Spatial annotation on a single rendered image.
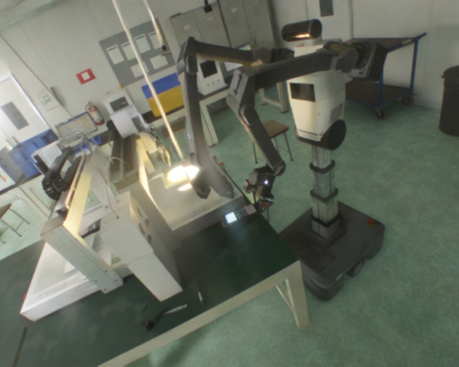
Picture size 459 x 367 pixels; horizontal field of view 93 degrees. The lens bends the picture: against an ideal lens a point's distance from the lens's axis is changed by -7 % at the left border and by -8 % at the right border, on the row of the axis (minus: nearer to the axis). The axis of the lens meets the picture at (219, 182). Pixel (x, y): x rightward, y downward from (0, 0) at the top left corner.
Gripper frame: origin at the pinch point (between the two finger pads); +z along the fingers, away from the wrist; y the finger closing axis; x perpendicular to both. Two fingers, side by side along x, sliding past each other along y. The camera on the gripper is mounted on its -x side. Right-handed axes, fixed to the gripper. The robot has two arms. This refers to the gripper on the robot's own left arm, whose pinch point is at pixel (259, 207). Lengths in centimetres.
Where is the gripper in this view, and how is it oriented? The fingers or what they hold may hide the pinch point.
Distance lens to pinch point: 116.7
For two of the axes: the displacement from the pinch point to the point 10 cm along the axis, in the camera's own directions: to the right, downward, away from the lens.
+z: -2.0, 8.6, 4.7
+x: 9.5, 0.5, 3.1
